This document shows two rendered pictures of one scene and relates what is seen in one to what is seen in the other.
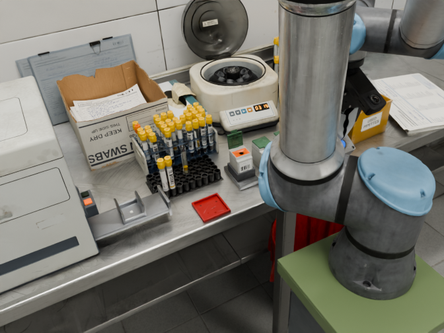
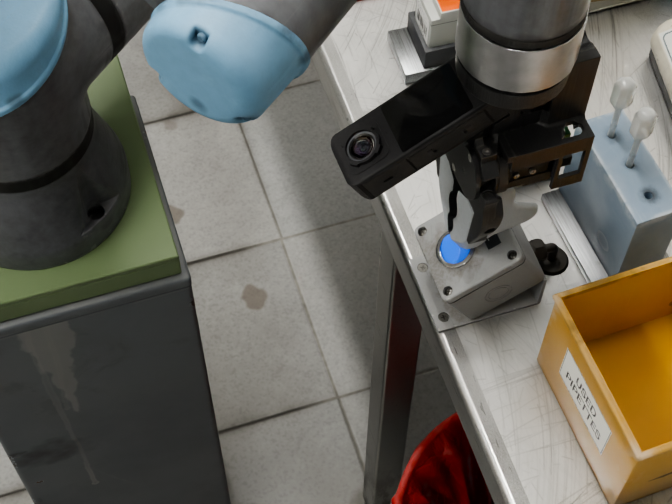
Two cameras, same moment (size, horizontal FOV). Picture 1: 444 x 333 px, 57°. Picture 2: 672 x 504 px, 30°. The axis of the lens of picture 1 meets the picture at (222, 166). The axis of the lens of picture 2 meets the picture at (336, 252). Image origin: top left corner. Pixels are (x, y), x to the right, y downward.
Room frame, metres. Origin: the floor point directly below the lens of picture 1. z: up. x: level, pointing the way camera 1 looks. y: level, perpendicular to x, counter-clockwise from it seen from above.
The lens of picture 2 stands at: (0.78, -0.81, 1.75)
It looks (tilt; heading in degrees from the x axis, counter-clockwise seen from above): 58 degrees down; 96
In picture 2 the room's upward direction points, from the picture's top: 1 degrees clockwise
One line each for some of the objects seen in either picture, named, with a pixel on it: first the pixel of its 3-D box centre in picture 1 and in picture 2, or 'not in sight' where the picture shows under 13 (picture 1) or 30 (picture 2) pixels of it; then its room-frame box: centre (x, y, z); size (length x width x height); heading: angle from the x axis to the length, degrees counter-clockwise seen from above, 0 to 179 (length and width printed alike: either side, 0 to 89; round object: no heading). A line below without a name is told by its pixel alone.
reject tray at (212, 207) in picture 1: (211, 207); not in sight; (0.68, 0.03, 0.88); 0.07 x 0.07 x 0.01; 25
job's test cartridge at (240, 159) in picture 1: (240, 162); (447, 18); (0.79, -0.05, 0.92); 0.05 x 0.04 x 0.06; 23
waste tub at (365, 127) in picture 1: (353, 113); (664, 376); (0.97, -0.38, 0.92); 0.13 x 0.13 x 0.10; 27
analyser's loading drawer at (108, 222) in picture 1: (121, 214); not in sight; (0.64, 0.22, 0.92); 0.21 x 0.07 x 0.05; 115
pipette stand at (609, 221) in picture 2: not in sight; (616, 201); (0.94, -0.23, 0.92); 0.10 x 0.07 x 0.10; 118
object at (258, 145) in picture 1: (263, 152); not in sight; (0.84, -0.11, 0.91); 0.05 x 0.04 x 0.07; 25
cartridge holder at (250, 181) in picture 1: (241, 171); (444, 39); (0.79, -0.05, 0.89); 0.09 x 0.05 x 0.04; 23
